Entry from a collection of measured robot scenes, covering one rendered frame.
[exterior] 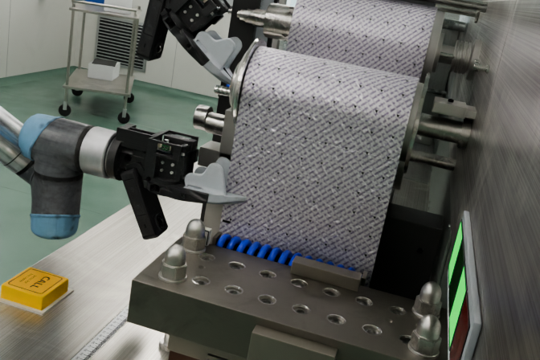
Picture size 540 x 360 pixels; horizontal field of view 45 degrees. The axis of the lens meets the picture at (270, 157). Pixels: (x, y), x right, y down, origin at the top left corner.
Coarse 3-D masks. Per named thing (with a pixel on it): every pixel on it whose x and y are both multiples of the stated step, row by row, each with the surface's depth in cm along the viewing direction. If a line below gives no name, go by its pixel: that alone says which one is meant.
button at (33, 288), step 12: (24, 276) 97; (36, 276) 97; (48, 276) 98; (60, 276) 98; (12, 288) 93; (24, 288) 93; (36, 288) 94; (48, 288) 95; (60, 288) 97; (12, 300) 94; (24, 300) 93; (36, 300) 92; (48, 300) 94
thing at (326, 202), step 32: (256, 128) 92; (256, 160) 93; (288, 160) 92; (320, 160) 91; (352, 160) 89; (384, 160) 88; (256, 192) 94; (288, 192) 93; (320, 192) 92; (352, 192) 90; (384, 192) 89; (224, 224) 97; (256, 224) 95; (288, 224) 94; (320, 224) 93; (352, 224) 91; (320, 256) 94; (352, 256) 93
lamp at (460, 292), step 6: (462, 276) 54; (462, 282) 53; (462, 288) 52; (456, 294) 55; (462, 294) 51; (456, 300) 54; (462, 300) 51; (456, 306) 53; (456, 312) 52; (450, 318) 55; (456, 318) 51; (450, 324) 55; (450, 330) 54; (450, 336) 53; (450, 342) 52
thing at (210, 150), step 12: (228, 108) 101; (216, 120) 102; (228, 120) 101; (216, 132) 103; (228, 132) 101; (204, 144) 105; (216, 144) 106; (228, 144) 102; (204, 156) 103; (216, 156) 102; (228, 156) 102; (216, 204) 105; (204, 216) 106; (216, 216) 106; (216, 228) 106
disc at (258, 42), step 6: (258, 42) 94; (264, 42) 98; (252, 48) 92; (246, 54) 91; (252, 54) 93; (246, 60) 91; (246, 66) 91; (240, 72) 90; (240, 78) 90; (240, 84) 91; (240, 90) 91; (240, 96) 92; (234, 102) 91; (234, 108) 91; (234, 114) 92; (234, 120) 93
